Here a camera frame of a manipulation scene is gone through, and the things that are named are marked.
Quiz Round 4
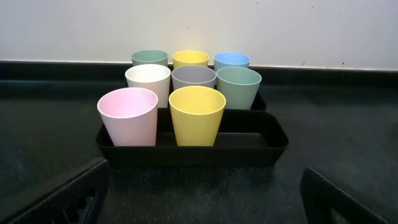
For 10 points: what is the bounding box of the yellow cup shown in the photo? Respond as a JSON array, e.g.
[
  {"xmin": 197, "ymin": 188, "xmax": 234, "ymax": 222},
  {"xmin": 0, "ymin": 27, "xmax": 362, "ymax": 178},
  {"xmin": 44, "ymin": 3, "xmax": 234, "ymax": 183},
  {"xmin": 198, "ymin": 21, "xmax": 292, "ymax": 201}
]
[
  {"xmin": 168, "ymin": 86, "xmax": 227, "ymax": 147},
  {"xmin": 172, "ymin": 50, "xmax": 210, "ymax": 69}
]

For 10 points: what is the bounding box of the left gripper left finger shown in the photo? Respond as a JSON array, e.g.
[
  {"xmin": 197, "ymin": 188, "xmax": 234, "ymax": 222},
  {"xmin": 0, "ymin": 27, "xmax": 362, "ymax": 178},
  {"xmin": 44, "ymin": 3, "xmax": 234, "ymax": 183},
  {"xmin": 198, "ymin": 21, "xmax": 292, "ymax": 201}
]
[{"xmin": 0, "ymin": 157, "xmax": 111, "ymax": 224}]

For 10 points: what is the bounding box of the grey cup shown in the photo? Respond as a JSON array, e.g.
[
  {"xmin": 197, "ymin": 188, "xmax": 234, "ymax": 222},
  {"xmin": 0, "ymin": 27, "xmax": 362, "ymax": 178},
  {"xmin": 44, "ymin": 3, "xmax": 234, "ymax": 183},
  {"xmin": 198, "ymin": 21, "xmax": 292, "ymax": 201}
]
[{"xmin": 171, "ymin": 65, "xmax": 218, "ymax": 91}]

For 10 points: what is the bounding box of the green cup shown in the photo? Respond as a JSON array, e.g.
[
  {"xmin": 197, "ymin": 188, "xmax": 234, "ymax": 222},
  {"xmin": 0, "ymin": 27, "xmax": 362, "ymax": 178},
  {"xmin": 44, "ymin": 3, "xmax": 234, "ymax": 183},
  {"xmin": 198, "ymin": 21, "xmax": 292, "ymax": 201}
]
[
  {"xmin": 216, "ymin": 66, "xmax": 262, "ymax": 110},
  {"xmin": 131, "ymin": 49, "xmax": 169, "ymax": 68}
]

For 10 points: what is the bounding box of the white cup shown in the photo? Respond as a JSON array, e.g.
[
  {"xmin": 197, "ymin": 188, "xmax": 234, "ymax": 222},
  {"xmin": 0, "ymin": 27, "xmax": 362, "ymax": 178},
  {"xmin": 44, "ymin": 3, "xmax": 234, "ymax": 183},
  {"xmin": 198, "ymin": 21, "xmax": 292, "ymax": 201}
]
[{"xmin": 124, "ymin": 63, "xmax": 172, "ymax": 109}]

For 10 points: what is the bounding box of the blue cup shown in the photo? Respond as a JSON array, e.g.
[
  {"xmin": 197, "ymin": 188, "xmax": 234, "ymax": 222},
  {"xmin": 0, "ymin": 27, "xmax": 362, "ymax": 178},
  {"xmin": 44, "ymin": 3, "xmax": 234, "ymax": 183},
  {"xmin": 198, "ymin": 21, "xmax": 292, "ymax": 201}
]
[{"xmin": 213, "ymin": 52, "xmax": 251, "ymax": 72}]

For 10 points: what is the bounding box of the pink cup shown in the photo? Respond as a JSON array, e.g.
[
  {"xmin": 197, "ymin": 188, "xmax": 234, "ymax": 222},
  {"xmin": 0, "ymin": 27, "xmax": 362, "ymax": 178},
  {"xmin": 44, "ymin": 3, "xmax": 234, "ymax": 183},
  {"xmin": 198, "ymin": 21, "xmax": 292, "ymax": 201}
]
[{"xmin": 96, "ymin": 87, "xmax": 159, "ymax": 147}]

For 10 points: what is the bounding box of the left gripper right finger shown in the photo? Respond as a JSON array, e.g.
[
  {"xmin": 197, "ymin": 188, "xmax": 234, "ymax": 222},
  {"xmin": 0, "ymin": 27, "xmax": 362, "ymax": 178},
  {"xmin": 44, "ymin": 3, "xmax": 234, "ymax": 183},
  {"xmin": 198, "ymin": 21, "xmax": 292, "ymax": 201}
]
[{"xmin": 299, "ymin": 166, "xmax": 393, "ymax": 224}]

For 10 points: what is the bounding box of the black tray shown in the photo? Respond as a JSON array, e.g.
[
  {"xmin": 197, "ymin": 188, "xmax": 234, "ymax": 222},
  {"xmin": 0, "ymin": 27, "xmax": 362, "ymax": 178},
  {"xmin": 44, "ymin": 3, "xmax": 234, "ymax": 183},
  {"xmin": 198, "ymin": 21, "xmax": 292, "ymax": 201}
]
[{"xmin": 95, "ymin": 79, "xmax": 289, "ymax": 167}]

